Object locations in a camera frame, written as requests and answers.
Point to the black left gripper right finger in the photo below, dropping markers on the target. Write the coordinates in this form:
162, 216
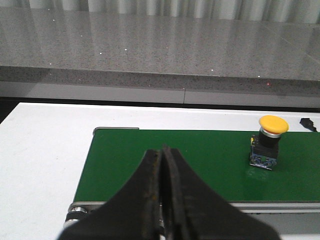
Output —
193, 211

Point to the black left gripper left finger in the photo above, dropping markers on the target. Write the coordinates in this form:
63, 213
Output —
131, 214

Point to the yellow mushroom push button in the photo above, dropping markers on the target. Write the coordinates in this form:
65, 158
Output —
264, 147

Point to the green conveyor belt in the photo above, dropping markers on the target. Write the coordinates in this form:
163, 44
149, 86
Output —
219, 157

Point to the grey stone countertop slab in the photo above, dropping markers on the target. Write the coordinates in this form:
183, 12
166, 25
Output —
122, 50

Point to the white pleated curtain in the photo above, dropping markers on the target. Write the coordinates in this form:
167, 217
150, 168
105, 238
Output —
282, 11

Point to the aluminium conveyor side rail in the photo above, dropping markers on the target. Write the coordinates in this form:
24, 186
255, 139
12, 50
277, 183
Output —
293, 217

